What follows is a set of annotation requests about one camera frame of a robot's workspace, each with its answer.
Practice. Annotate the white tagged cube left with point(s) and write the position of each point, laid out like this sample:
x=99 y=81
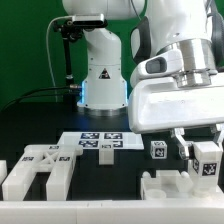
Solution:
x=158 y=150

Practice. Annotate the black camera on stand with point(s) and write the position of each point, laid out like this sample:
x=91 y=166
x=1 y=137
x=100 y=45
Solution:
x=73 y=26

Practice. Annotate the white marker base plate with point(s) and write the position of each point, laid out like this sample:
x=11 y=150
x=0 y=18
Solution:
x=92 y=140

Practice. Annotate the white chair back frame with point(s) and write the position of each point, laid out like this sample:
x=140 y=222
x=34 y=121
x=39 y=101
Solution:
x=56 y=160

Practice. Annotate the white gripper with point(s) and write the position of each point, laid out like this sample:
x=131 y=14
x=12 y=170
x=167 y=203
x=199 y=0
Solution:
x=158 y=105

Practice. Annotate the white obstacle wall frame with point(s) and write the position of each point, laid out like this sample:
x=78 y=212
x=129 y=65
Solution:
x=167 y=211

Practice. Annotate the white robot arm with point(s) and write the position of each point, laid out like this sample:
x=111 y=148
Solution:
x=176 y=47

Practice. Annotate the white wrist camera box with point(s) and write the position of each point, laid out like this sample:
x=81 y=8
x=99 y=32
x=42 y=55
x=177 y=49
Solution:
x=165 y=64

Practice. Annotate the white chair seat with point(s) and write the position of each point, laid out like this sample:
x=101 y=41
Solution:
x=172 y=184

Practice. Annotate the black camera stand pole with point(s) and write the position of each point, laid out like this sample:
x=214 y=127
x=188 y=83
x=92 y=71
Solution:
x=70 y=97

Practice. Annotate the white block at left edge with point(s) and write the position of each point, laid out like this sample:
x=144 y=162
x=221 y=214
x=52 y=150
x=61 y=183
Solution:
x=3 y=170

